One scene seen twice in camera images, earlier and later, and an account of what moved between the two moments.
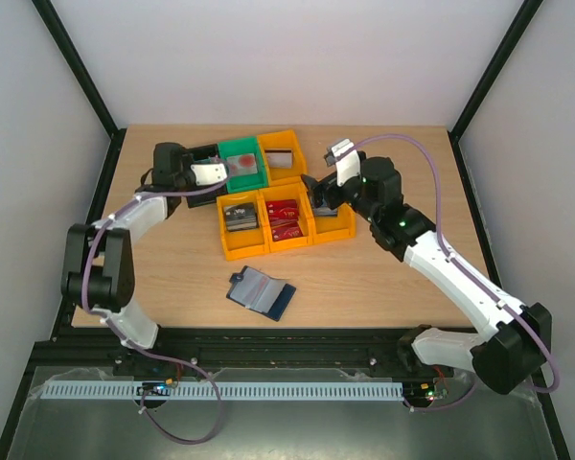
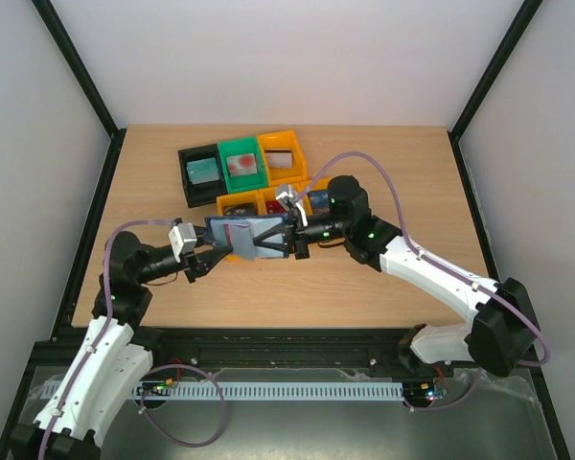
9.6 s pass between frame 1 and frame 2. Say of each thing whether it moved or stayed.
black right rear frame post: stayed
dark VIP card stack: stayed
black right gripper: moved
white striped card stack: stayed
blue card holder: moved
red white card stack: stayed
